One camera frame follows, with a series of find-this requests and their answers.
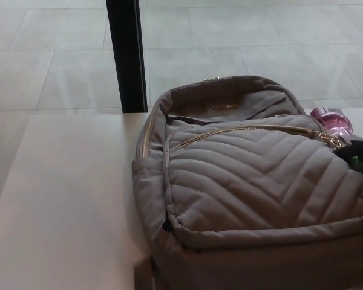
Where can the grey quilted backpack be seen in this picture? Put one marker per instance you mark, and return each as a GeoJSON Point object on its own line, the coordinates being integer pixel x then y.
{"type": "Point", "coordinates": [245, 169]}

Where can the pink transparent plastic bottle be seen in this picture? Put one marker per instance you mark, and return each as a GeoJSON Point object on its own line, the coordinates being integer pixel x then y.
{"type": "Point", "coordinates": [332, 122]}

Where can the black window frame post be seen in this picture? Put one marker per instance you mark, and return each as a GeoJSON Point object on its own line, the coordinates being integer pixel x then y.
{"type": "Point", "coordinates": [127, 60]}

